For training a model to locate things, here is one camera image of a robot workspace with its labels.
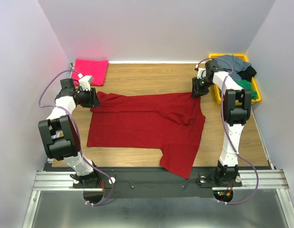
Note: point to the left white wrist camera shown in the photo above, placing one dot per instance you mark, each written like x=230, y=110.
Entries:
x=85, y=82

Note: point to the folded pink t shirt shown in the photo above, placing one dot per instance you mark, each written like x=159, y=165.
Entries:
x=95, y=68

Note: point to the aluminium frame rail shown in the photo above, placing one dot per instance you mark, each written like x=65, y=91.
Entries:
x=262, y=201

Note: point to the black t shirt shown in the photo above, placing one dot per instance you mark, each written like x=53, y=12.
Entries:
x=247, y=74

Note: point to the dark red t shirt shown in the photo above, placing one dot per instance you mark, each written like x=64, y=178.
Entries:
x=171, y=122

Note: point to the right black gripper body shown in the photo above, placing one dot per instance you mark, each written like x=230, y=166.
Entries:
x=208, y=82

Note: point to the yellow plastic bin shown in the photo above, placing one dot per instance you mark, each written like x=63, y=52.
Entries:
x=244, y=58

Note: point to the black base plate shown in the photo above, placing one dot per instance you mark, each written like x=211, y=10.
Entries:
x=131, y=183

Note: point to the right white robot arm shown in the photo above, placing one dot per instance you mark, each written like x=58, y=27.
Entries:
x=235, y=111

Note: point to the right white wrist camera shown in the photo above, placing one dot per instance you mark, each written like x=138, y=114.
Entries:
x=201, y=72

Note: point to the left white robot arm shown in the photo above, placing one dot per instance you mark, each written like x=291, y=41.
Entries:
x=58, y=133

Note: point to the grey t shirt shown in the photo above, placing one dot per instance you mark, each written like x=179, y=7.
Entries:
x=227, y=62

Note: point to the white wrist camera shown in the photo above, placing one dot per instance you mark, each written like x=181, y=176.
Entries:
x=85, y=82
x=201, y=72

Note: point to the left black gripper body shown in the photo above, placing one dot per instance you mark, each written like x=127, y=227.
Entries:
x=83, y=97

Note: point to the green t shirt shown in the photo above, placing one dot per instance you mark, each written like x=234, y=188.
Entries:
x=247, y=85

